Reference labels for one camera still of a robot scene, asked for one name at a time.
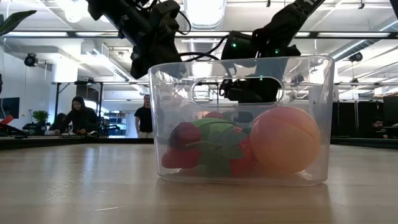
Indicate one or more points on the clear plastic tupperware container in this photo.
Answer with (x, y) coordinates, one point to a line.
(161, 93)

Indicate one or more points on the pink toy fruit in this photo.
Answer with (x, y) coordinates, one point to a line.
(214, 115)

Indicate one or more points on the green toy fruit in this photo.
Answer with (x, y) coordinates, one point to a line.
(214, 129)

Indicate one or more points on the dark red toy cherry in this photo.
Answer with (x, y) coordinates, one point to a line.
(185, 135)
(180, 158)

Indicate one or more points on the toy peach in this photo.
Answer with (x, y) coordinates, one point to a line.
(284, 140)

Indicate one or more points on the red toy strawberry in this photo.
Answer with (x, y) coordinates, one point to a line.
(245, 161)

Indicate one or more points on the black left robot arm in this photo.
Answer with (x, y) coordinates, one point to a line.
(121, 15)

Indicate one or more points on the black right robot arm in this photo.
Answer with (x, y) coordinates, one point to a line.
(289, 18)

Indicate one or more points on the person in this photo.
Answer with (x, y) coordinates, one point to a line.
(378, 127)
(144, 116)
(81, 119)
(59, 122)

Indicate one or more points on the black overhead crossbar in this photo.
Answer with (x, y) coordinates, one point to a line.
(71, 34)

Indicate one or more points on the black partition panels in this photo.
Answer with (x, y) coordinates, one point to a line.
(351, 119)

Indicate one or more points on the small background potted plant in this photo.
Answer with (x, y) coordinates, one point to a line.
(40, 116)

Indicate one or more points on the red angled object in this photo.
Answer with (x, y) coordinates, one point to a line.
(7, 121)

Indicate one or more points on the silver ventilation duct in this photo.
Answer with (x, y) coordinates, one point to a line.
(203, 14)

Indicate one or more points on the black background rig frame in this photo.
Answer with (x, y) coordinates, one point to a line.
(88, 90)

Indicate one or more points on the black ceiling-hung camera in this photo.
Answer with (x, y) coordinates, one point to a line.
(30, 60)
(356, 57)

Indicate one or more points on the black aluminium table frame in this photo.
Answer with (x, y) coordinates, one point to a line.
(93, 141)

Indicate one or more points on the dark wall monitor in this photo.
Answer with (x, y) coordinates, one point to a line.
(9, 108)

